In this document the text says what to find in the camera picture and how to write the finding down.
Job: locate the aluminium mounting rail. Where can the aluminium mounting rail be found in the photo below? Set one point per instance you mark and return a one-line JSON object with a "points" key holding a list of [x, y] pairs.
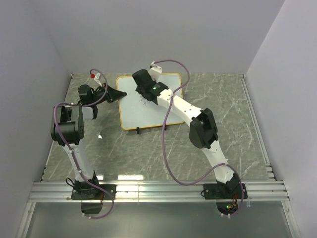
{"points": [[156, 191]]}

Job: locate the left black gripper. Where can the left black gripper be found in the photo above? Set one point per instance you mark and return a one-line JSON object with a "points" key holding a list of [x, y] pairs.
{"points": [[112, 94]]}

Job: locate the yellow framed whiteboard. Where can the yellow framed whiteboard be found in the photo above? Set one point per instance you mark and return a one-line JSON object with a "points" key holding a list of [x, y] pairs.
{"points": [[136, 111]]}

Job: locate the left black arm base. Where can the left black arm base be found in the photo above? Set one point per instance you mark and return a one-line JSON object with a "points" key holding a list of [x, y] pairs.
{"points": [[92, 198]]}

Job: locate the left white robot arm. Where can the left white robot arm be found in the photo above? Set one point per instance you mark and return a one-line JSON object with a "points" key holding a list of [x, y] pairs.
{"points": [[68, 130]]}

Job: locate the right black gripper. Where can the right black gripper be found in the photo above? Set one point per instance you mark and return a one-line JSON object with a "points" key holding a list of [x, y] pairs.
{"points": [[153, 81]]}

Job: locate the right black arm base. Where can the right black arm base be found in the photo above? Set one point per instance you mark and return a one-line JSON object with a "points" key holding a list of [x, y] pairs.
{"points": [[226, 200]]}

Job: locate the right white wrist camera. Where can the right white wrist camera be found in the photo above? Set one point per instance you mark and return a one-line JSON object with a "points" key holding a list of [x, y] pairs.
{"points": [[155, 71]]}

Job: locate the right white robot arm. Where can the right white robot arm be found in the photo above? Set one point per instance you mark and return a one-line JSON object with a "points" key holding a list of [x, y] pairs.
{"points": [[202, 127]]}

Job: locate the side aluminium rail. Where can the side aluminium rail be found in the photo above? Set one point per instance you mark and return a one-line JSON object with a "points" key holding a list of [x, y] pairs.
{"points": [[268, 165]]}

